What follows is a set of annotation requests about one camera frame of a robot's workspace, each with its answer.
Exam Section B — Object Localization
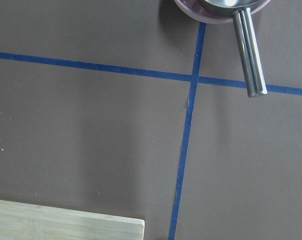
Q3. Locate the metal scoop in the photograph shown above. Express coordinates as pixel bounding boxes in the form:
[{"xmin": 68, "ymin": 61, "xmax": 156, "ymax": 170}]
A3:
[{"xmin": 199, "ymin": 0, "xmax": 267, "ymax": 97}]

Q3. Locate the pink bowl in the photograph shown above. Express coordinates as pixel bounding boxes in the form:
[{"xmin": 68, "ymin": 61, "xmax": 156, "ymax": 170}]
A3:
[{"xmin": 175, "ymin": 0, "xmax": 269, "ymax": 24}]

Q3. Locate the wooden cutting board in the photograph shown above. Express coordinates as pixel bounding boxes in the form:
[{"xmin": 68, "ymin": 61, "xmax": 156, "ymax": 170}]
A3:
[{"xmin": 0, "ymin": 200, "xmax": 145, "ymax": 240}]

